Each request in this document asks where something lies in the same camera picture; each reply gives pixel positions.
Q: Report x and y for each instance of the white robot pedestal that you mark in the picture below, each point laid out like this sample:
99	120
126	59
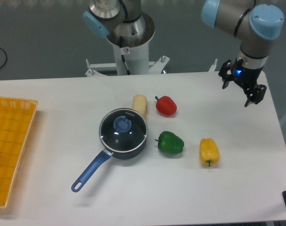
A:
130	42

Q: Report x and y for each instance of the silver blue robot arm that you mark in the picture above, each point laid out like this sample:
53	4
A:
256	26

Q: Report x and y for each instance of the yellow woven basket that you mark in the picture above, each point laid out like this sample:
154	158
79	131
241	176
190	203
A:
16	116

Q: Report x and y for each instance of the red bell pepper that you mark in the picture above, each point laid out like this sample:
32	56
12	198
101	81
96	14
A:
165	105

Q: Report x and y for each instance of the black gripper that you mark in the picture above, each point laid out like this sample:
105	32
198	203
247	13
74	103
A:
246	77

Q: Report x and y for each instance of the yellow bell pepper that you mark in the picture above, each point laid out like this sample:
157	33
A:
209	152

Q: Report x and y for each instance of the dark blue saucepan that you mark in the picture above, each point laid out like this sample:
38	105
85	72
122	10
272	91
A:
102	157

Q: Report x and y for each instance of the glass lid blue knob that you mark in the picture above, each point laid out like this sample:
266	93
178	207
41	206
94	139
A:
123	130

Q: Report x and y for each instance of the green bell pepper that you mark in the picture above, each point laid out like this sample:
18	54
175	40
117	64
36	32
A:
170	143

